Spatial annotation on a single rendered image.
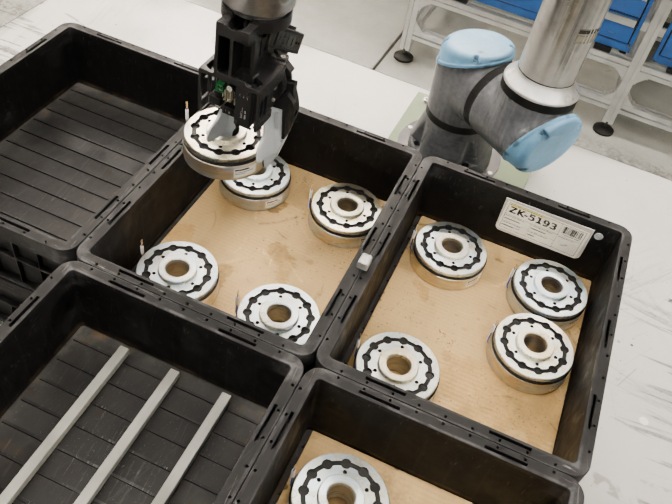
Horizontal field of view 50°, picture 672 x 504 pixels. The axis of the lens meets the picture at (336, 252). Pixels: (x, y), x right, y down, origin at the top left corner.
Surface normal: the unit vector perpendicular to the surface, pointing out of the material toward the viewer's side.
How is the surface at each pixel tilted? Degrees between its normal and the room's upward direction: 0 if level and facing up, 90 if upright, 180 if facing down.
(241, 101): 90
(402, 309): 0
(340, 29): 0
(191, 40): 0
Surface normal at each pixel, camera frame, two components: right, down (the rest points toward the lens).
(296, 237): 0.14, -0.67
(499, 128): -0.84, 0.28
